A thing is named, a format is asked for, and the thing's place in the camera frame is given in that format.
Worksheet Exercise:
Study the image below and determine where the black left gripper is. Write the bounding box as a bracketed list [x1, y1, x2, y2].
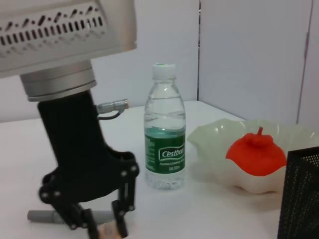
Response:
[37, 91, 140, 239]

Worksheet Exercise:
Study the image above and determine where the beige eraser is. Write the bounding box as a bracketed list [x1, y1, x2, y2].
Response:
[98, 221, 118, 239]

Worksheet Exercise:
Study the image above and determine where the silver metal pen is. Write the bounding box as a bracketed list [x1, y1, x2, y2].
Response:
[27, 210, 114, 224]

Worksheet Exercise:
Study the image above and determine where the clear green-label water bottle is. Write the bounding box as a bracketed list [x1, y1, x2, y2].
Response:
[144, 62, 187, 192]

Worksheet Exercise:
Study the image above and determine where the pale green glass fruit plate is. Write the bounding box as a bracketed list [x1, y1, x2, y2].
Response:
[186, 118, 319, 195]

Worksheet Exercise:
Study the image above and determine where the black mesh pen holder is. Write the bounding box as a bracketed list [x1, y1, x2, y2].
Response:
[277, 146, 319, 239]

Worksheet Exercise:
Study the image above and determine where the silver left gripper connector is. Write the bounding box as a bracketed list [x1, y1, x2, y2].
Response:
[95, 99, 131, 113]

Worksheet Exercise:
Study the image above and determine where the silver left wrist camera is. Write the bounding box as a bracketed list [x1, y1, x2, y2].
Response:
[0, 0, 139, 78]

